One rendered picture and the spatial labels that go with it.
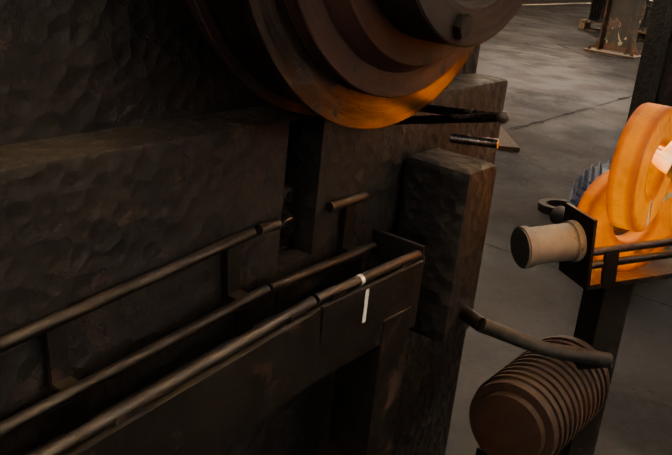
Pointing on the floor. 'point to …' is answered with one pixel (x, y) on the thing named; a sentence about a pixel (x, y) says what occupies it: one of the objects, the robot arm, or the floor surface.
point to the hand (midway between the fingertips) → (649, 152)
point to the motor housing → (537, 403)
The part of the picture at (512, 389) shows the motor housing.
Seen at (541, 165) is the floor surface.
